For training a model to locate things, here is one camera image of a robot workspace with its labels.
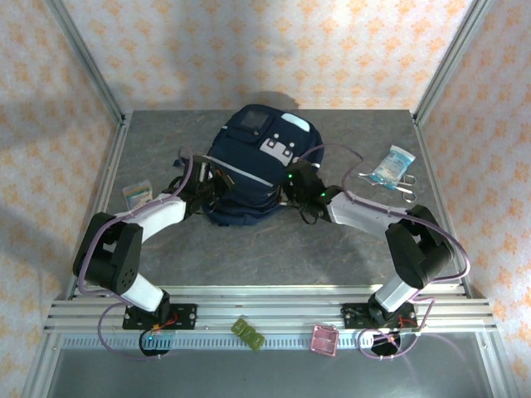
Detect navy blue backpack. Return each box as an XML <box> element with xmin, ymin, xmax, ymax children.
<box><xmin>173</xmin><ymin>104</ymin><xmax>325</xmax><ymax>228</ymax></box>

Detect blue white tissue pack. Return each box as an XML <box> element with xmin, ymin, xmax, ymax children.
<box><xmin>368</xmin><ymin>144</ymin><xmax>417</xmax><ymax>192</ymax></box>

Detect metal scissors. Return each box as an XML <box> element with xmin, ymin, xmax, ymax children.
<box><xmin>356</xmin><ymin>169</ymin><xmax>418</xmax><ymax>203</ymax></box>

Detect pink square box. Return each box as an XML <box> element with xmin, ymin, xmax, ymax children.
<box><xmin>310</xmin><ymin>325</ymin><xmax>339</xmax><ymax>357</ymax></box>

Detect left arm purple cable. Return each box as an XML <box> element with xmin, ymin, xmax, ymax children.
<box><xmin>76</xmin><ymin>148</ymin><xmax>200</xmax><ymax>362</ymax></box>

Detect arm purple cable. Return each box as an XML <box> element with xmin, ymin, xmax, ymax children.
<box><xmin>76</xmin><ymin>148</ymin><xmax>200</xmax><ymax>362</ymax></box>
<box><xmin>298</xmin><ymin>143</ymin><xmax>472</xmax><ymax>362</ymax></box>

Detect aluminium side rail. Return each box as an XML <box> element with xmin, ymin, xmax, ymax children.
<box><xmin>412</xmin><ymin>114</ymin><xmax>474</xmax><ymax>299</ymax></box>
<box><xmin>53</xmin><ymin>114</ymin><xmax>134</xmax><ymax>302</ymax></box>

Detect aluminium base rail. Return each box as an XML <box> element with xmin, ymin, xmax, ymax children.
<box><xmin>43</xmin><ymin>284</ymin><xmax>497</xmax><ymax>335</ymax></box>

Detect slotted grey cable duct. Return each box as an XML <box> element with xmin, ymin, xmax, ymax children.
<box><xmin>57</xmin><ymin>333</ymin><xmax>478</xmax><ymax>352</ymax></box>

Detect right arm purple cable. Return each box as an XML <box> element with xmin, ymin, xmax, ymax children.
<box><xmin>298</xmin><ymin>143</ymin><xmax>472</xmax><ymax>362</ymax></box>

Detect aluminium frame post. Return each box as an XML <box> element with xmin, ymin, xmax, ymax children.
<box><xmin>412</xmin><ymin>0</ymin><xmax>497</xmax><ymax>125</ymax></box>
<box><xmin>43</xmin><ymin>0</ymin><xmax>128</xmax><ymax>125</ymax></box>

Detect aluminium frame leg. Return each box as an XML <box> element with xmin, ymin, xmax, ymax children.
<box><xmin>475</xmin><ymin>331</ymin><xmax>518</xmax><ymax>398</ymax></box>
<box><xmin>20</xmin><ymin>331</ymin><xmax>63</xmax><ymax>398</ymax></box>

